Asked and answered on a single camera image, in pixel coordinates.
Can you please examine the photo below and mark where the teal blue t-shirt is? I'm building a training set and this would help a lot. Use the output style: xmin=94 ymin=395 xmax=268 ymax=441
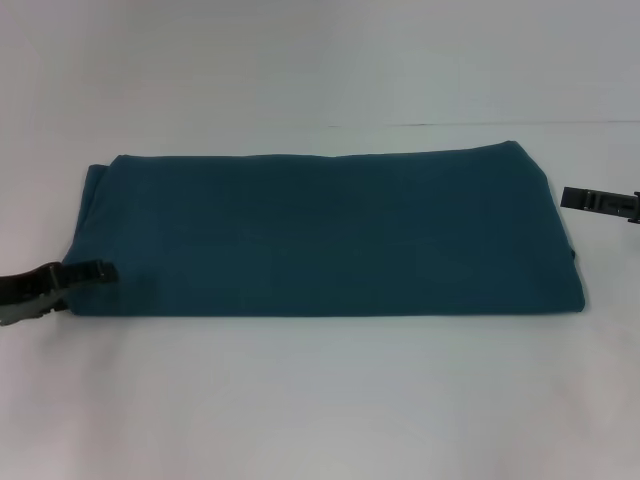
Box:
xmin=63 ymin=141 xmax=587 ymax=320

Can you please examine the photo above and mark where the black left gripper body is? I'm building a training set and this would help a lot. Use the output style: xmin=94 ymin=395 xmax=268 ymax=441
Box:
xmin=0 ymin=264 xmax=67 ymax=327

